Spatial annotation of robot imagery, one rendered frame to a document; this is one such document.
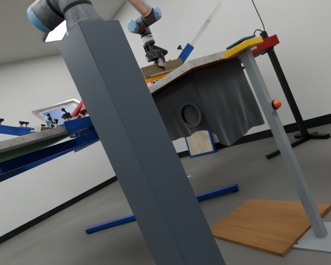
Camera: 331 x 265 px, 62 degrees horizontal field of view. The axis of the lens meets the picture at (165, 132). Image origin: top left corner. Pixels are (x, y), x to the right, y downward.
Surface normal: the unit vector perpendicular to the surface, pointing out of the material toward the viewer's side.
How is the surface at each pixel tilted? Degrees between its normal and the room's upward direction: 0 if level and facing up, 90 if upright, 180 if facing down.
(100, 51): 90
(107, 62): 90
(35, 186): 90
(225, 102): 92
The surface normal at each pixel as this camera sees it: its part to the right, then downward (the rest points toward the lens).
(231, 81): 0.60, -0.22
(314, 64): -0.72, 0.34
